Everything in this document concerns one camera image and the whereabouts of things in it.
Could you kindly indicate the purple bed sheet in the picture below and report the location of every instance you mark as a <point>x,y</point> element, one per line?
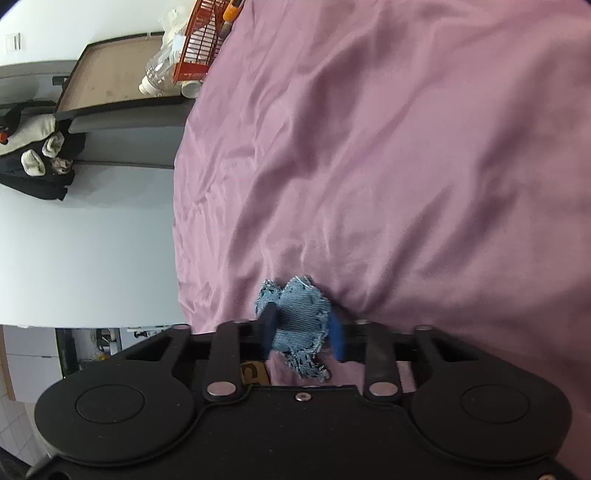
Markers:
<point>422,162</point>

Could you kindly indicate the clear plastic bottle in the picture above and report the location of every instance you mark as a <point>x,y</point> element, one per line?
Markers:
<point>158,78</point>

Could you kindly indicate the paper cup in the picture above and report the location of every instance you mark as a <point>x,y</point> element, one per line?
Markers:
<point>190,89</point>

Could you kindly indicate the black clothes hanging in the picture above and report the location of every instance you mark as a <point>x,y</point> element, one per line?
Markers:
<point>37,150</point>

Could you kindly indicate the red plastic basket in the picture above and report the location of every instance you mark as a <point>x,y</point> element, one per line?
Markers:
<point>202,40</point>

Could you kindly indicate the orange utility knife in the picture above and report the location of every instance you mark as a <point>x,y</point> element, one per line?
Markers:
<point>232,10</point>

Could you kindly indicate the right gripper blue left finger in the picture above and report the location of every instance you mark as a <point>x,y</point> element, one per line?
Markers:
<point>268,321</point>

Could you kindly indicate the wooden framed board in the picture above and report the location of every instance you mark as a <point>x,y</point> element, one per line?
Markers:
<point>107,75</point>

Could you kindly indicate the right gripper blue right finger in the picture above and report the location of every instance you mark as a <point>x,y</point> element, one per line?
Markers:
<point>336,337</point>

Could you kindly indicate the grey door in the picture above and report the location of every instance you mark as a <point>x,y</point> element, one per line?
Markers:
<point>146,134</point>

